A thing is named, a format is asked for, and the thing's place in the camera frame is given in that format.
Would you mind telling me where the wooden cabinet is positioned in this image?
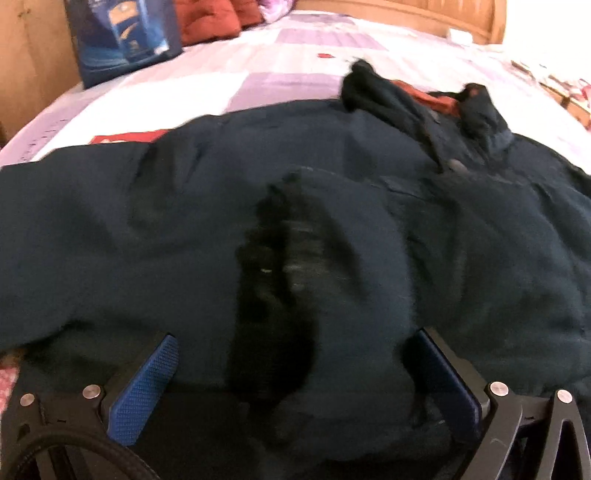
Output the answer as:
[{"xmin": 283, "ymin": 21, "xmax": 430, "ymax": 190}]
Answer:
[{"xmin": 0, "ymin": 0, "xmax": 85, "ymax": 145}]

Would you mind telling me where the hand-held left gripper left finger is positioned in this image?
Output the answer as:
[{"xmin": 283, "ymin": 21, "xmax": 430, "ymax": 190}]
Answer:
[{"xmin": 0, "ymin": 331, "xmax": 181, "ymax": 480}]

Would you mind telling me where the cardboard box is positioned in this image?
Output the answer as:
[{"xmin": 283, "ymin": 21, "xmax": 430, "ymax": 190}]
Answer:
[{"xmin": 510, "ymin": 59, "xmax": 591, "ymax": 131}]

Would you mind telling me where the black braided cable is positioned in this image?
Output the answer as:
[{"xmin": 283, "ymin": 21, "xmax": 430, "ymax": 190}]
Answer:
[{"xmin": 8, "ymin": 436, "xmax": 155, "ymax": 480}]

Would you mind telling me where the dark navy jacket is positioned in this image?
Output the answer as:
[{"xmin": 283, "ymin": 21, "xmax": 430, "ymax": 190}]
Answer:
[{"xmin": 0, "ymin": 59, "xmax": 591, "ymax": 480}]

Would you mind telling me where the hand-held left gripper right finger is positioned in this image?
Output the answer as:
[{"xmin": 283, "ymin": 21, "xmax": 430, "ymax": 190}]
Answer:
[{"xmin": 405, "ymin": 327, "xmax": 591, "ymax": 480}]

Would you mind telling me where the red padded cloth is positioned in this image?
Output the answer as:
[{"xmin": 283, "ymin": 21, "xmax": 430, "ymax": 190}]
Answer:
[{"xmin": 174, "ymin": 0, "xmax": 264, "ymax": 47}]

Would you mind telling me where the blue printed box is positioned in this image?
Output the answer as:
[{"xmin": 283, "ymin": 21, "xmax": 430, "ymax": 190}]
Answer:
[{"xmin": 65, "ymin": 0, "xmax": 184, "ymax": 89}]

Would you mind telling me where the wooden headboard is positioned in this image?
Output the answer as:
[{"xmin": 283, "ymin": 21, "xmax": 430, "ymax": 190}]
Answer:
[{"xmin": 286, "ymin": 0, "xmax": 509, "ymax": 46}]

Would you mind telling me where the purple patchwork bed quilt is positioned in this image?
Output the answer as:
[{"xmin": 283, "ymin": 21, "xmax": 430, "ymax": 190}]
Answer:
[{"xmin": 0, "ymin": 9, "xmax": 591, "ymax": 176}]

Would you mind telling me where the purple floral cloth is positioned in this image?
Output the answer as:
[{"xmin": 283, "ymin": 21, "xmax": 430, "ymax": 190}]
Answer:
[{"xmin": 257, "ymin": 0, "xmax": 300, "ymax": 22}]

